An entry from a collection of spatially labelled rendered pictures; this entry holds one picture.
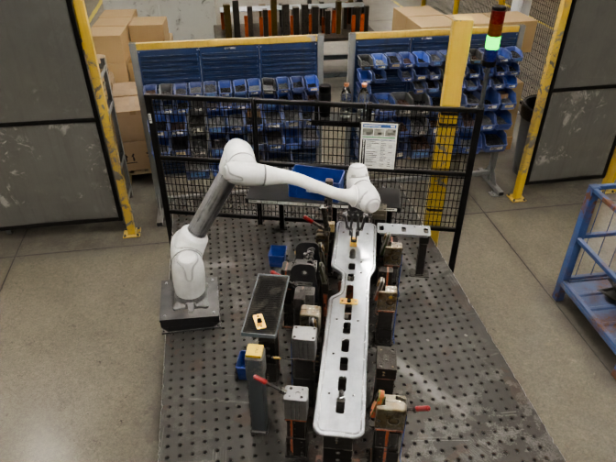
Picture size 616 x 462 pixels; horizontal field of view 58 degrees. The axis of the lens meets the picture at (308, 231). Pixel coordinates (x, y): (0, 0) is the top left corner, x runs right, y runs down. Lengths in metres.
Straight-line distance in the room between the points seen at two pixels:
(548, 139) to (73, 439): 4.34
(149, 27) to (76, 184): 2.73
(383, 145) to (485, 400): 1.48
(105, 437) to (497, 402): 2.11
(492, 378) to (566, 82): 3.07
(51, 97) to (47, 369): 1.90
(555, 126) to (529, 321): 1.91
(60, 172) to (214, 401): 2.68
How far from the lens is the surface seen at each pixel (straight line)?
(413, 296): 3.11
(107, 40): 6.69
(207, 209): 2.81
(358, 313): 2.53
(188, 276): 2.77
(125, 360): 3.86
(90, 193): 4.84
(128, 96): 5.76
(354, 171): 2.67
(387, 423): 2.17
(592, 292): 4.36
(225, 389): 2.65
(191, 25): 9.17
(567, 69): 5.18
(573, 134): 5.53
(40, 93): 4.51
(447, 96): 3.21
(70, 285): 4.58
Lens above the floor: 2.72
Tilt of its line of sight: 35 degrees down
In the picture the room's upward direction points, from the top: straight up
